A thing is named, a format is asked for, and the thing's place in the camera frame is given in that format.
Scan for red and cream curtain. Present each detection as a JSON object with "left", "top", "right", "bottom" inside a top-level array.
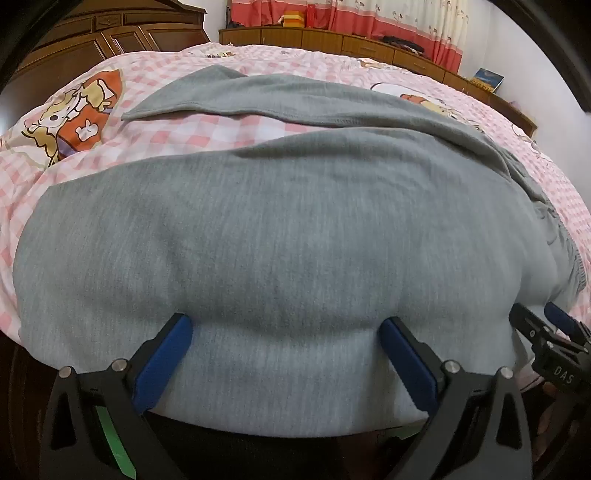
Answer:
[{"left": 229, "top": 0, "right": 474, "bottom": 75}]

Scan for carved wooden headboard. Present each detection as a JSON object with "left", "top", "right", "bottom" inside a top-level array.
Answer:
[{"left": 0, "top": 4, "right": 208, "bottom": 136}]

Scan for dark folded clothes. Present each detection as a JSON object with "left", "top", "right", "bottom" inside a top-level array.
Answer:
[{"left": 381, "top": 34, "right": 426, "bottom": 53}]

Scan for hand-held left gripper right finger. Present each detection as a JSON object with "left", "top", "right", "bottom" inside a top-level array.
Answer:
[{"left": 379, "top": 318, "right": 537, "bottom": 480}]

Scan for long wooden cabinet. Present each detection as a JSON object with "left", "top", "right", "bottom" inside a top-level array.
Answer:
[{"left": 218, "top": 25, "right": 539, "bottom": 137}]

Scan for pink checked cartoon bed sheet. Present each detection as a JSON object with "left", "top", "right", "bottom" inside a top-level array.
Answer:
[{"left": 0, "top": 41, "right": 591, "bottom": 393}]

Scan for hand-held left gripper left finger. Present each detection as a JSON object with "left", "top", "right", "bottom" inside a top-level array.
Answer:
[{"left": 39, "top": 313, "right": 193, "bottom": 480}]

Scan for blue book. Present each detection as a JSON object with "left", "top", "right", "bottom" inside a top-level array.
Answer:
[{"left": 471, "top": 68, "right": 505, "bottom": 93}]

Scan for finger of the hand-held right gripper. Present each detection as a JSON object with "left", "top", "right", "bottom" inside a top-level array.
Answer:
[
  {"left": 544, "top": 301, "right": 586, "bottom": 337},
  {"left": 509, "top": 302, "right": 555, "bottom": 352}
]

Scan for grey pants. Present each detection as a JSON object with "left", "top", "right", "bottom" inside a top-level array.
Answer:
[{"left": 14, "top": 65, "right": 591, "bottom": 438}]

